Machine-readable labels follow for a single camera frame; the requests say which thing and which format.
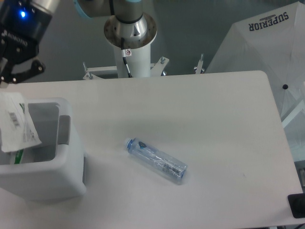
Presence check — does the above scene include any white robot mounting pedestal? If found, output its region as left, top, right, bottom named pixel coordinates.
left=112, top=44, right=151, bottom=78

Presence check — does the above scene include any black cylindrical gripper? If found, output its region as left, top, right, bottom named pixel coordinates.
left=0, top=1, right=52, bottom=89

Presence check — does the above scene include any white plastic trash can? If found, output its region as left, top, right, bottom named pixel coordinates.
left=0, top=97, right=87, bottom=200

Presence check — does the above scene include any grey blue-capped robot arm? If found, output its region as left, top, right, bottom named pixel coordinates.
left=0, top=0, right=157, bottom=87

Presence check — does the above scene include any clear plastic wrapper with barcode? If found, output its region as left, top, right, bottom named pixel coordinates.
left=0, top=92, right=41, bottom=153

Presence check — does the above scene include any green white trash in bin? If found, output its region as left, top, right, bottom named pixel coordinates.
left=14, top=149, right=24, bottom=164

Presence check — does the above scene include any black device at table corner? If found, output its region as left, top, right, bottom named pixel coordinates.
left=287, top=193, right=305, bottom=219

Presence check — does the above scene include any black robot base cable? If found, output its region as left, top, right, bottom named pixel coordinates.
left=120, top=37, right=133, bottom=78

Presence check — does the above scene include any clear plastic water bottle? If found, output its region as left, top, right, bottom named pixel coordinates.
left=124, top=138, right=188, bottom=184

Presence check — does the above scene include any white umbrella with SUPERIOR print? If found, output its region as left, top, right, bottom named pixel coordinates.
left=206, top=2, right=305, bottom=118

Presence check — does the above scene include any white metal table frame bracket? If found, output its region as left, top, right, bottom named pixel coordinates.
left=82, top=53, right=205, bottom=81

